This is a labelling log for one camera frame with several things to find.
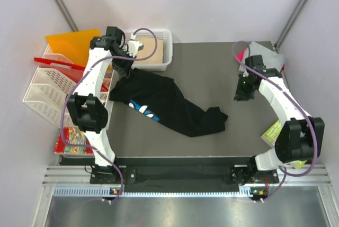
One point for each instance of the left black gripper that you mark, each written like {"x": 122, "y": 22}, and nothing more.
{"x": 124, "y": 71}

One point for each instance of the red plastic folder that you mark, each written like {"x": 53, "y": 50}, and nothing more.
{"x": 62, "y": 64}

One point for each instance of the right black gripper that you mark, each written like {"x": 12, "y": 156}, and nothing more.
{"x": 240, "y": 96}

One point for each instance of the black t shirt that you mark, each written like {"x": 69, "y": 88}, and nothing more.
{"x": 160, "y": 99}

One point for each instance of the orange plastic folder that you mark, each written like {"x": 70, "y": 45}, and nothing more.
{"x": 74, "y": 46}

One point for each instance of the red comic book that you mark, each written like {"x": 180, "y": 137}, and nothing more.
{"x": 73, "y": 136}

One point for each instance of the green book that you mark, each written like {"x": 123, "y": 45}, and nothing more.
{"x": 270, "y": 136}

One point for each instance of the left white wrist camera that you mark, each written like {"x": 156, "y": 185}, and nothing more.
{"x": 134, "y": 46}

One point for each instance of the white plastic basket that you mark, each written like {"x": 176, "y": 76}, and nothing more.
{"x": 164, "y": 52}

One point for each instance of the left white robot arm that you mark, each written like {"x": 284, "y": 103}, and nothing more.
{"x": 83, "y": 102}

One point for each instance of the folded pink t shirt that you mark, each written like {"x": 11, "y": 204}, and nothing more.
{"x": 241, "y": 55}

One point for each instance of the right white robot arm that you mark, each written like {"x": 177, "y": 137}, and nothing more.
{"x": 301, "y": 136}

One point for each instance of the tan folded t shirt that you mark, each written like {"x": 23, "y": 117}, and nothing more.
{"x": 149, "y": 45}

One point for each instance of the folded grey t shirt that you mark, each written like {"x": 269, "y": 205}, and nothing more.
{"x": 270, "y": 58}

